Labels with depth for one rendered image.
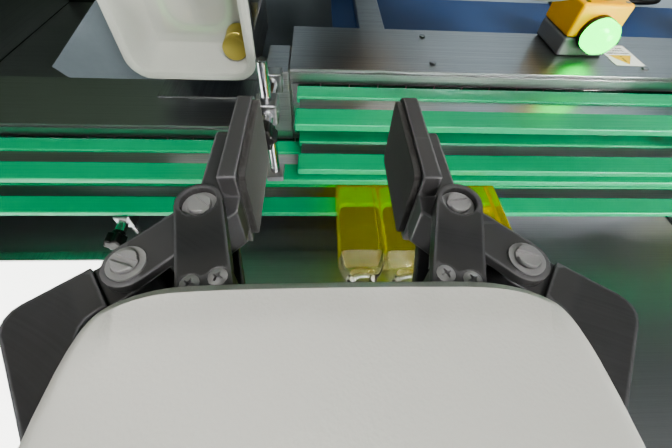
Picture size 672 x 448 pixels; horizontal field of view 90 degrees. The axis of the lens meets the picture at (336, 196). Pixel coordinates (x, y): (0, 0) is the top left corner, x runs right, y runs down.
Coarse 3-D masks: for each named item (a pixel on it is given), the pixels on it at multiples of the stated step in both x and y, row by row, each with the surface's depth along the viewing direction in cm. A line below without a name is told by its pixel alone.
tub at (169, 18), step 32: (128, 0) 43; (160, 0) 46; (192, 0) 46; (224, 0) 46; (128, 32) 44; (160, 32) 49; (192, 32) 49; (224, 32) 49; (128, 64) 45; (160, 64) 47; (192, 64) 47; (224, 64) 48
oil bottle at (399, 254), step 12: (384, 192) 47; (384, 204) 46; (384, 216) 44; (384, 228) 43; (384, 240) 43; (396, 240) 42; (408, 240) 42; (396, 252) 41; (408, 252) 41; (384, 264) 43; (396, 264) 40; (408, 264) 40; (384, 276) 44; (396, 276) 41
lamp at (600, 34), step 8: (600, 16) 44; (608, 16) 43; (592, 24) 44; (600, 24) 43; (608, 24) 43; (616, 24) 43; (584, 32) 44; (592, 32) 43; (600, 32) 43; (608, 32) 43; (616, 32) 43; (576, 40) 46; (584, 40) 44; (592, 40) 44; (600, 40) 43; (608, 40) 43; (616, 40) 44; (584, 48) 45; (592, 48) 44; (600, 48) 44; (608, 48) 44
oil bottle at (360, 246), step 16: (336, 192) 49; (352, 192) 47; (368, 192) 47; (336, 208) 49; (352, 208) 45; (368, 208) 45; (336, 224) 48; (352, 224) 43; (368, 224) 43; (352, 240) 42; (368, 240) 42; (352, 256) 40; (368, 256) 40; (384, 256) 41; (352, 272) 40; (368, 272) 40
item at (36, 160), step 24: (0, 144) 48; (24, 144) 48; (48, 144) 48; (72, 144) 48; (96, 144) 48; (120, 144) 49; (144, 144) 49; (168, 144) 49; (192, 144) 49; (288, 144) 50; (0, 168) 45; (24, 168) 45; (48, 168) 45; (72, 168) 45; (96, 168) 45; (120, 168) 46; (144, 168) 46; (168, 168) 46; (192, 168) 46; (288, 168) 47
